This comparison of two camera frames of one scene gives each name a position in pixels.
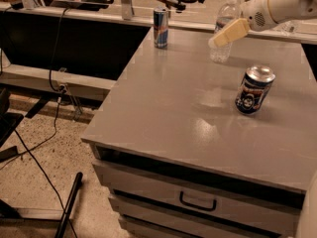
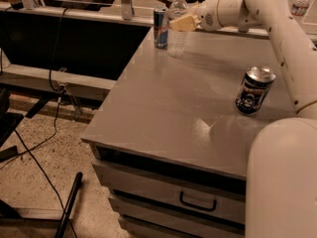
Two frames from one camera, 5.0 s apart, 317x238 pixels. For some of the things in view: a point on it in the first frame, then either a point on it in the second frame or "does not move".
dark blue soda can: [254, 88] does not move
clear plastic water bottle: [227, 15] to [177, 41]
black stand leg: [68, 208] does not move
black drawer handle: [195, 205] does not move
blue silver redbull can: [160, 24] does not move
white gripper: [256, 14] to [208, 16]
